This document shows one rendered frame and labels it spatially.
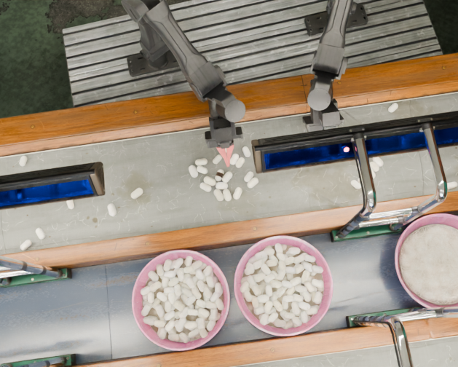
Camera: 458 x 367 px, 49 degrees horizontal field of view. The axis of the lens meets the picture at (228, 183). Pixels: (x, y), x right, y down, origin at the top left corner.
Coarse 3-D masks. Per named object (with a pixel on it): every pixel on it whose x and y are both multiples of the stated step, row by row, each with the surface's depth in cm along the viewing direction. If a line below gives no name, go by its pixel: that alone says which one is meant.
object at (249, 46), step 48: (192, 0) 171; (240, 0) 170; (288, 0) 169; (384, 0) 168; (96, 48) 168; (240, 48) 166; (288, 48) 165; (384, 48) 163; (432, 48) 162; (96, 96) 164; (144, 96) 163
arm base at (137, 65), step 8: (136, 56) 166; (160, 56) 158; (168, 56) 165; (128, 64) 165; (136, 64) 165; (144, 64) 165; (152, 64) 162; (160, 64) 162; (168, 64) 164; (176, 64) 164; (136, 72) 164; (144, 72) 164; (152, 72) 165
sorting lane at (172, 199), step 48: (432, 96) 151; (96, 144) 152; (144, 144) 151; (192, 144) 150; (240, 144) 150; (144, 192) 147; (192, 192) 147; (288, 192) 145; (336, 192) 145; (384, 192) 144; (432, 192) 143; (0, 240) 146; (48, 240) 145; (96, 240) 144
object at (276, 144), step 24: (408, 120) 113; (456, 120) 110; (264, 144) 111; (288, 144) 110; (312, 144) 110; (336, 144) 111; (384, 144) 112; (408, 144) 113; (456, 144) 114; (264, 168) 114; (288, 168) 115
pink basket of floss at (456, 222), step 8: (424, 216) 139; (432, 216) 139; (440, 216) 139; (448, 216) 139; (456, 216) 138; (416, 224) 140; (424, 224) 142; (448, 224) 142; (456, 224) 141; (408, 232) 141; (400, 240) 137; (400, 280) 135; (408, 288) 140; (416, 296) 138; (424, 304) 133; (432, 304) 137; (456, 304) 136
